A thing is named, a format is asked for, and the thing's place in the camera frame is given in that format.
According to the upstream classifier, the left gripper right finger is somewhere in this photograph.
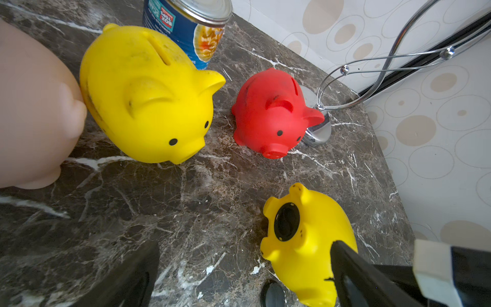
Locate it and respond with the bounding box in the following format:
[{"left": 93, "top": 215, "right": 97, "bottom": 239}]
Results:
[{"left": 331, "top": 240, "right": 422, "bottom": 306}]

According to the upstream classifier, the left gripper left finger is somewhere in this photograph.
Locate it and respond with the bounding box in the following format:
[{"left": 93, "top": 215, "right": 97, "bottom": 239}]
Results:
[{"left": 72, "top": 241, "right": 160, "bottom": 306}]

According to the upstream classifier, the yellow piggy bank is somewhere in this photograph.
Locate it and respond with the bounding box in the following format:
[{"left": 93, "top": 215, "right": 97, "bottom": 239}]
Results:
[
  {"left": 79, "top": 24, "right": 226, "bottom": 165},
  {"left": 260, "top": 183, "right": 358, "bottom": 306}
]

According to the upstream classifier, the black round piggy plug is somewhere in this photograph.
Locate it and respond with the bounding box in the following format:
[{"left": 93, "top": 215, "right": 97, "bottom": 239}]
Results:
[{"left": 260, "top": 280, "right": 285, "bottom": 307}]

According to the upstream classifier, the red piggy bank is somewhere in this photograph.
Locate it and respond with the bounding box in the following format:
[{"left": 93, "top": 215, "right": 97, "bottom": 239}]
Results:
[{"left": 231, "top": 68, "right": 325, "bottom": 159}]

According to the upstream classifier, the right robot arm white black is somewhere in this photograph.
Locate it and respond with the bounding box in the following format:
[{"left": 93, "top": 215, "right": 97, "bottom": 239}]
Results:
[{"left": 375, "top": 239, "right": 490, "bottom": 306}]

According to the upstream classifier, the pink piggy bank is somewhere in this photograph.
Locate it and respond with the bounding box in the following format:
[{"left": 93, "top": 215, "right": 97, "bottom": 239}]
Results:
[{"left": 1, "top": 21, "right": 87, "bottom": 189}]

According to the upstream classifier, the soup can blue label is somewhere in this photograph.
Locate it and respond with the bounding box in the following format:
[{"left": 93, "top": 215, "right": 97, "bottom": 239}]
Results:
[{"left": 143, "top": 0, "right": 233, "bottom": 70}]

